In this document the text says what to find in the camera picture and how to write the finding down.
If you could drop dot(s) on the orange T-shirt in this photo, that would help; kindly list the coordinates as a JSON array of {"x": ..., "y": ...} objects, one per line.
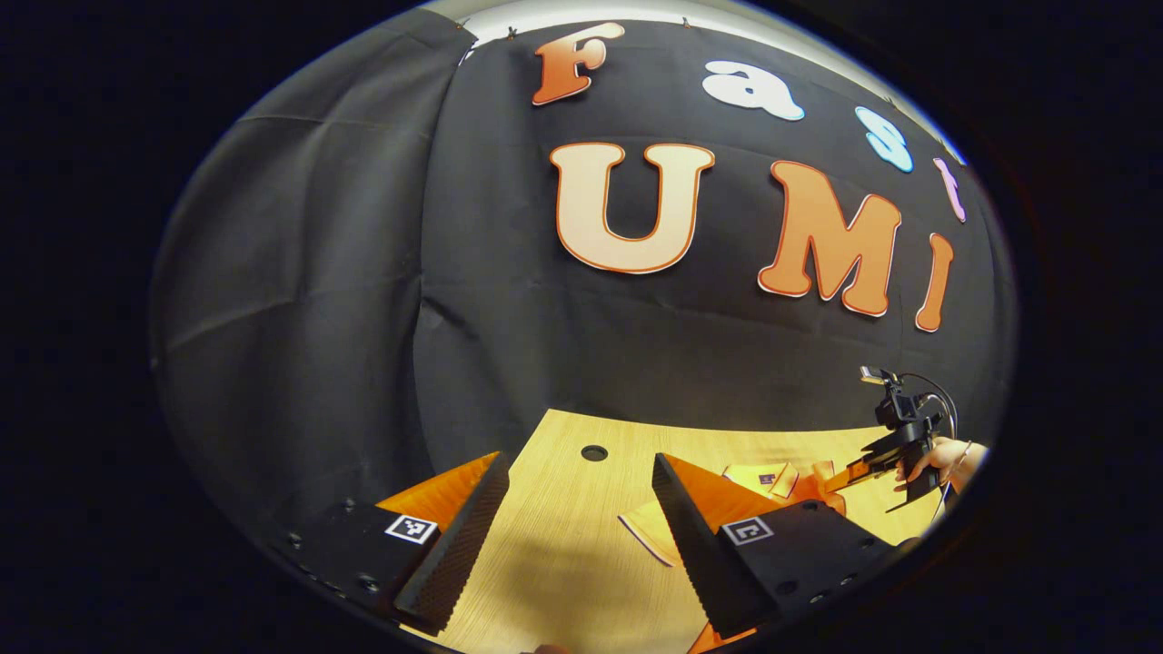
[{"x": 650, "y": 531}]

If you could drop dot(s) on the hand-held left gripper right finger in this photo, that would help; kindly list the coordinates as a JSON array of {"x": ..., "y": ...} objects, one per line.
[{"x": 695, "y": 554}]

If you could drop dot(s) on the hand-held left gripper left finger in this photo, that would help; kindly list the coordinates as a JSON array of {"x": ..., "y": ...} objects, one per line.
[{"x": 463, "y": 545}]

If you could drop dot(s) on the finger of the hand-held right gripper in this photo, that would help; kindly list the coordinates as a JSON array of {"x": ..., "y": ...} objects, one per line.
[{"x": 863, "y": 468}]

